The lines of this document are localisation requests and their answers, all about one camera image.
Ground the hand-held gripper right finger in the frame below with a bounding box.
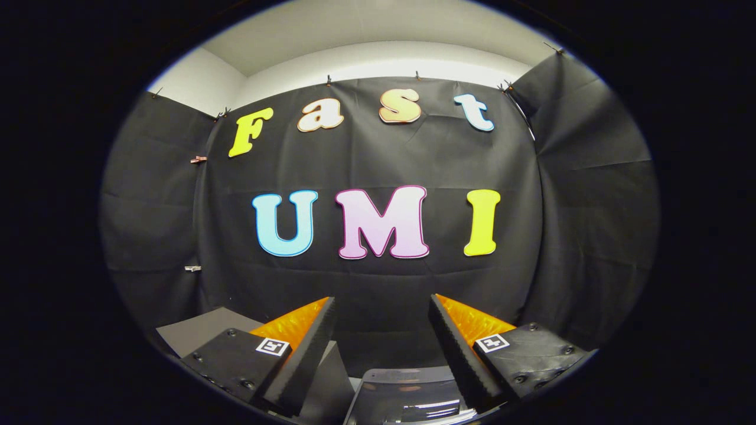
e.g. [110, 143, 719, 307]
[428, 293, 591, 414]

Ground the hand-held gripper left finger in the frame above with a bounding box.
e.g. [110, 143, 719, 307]
[180, 296, 336, 417]

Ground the dark glass washing machine lid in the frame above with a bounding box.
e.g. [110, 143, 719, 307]
[343, 365, 479, 425]

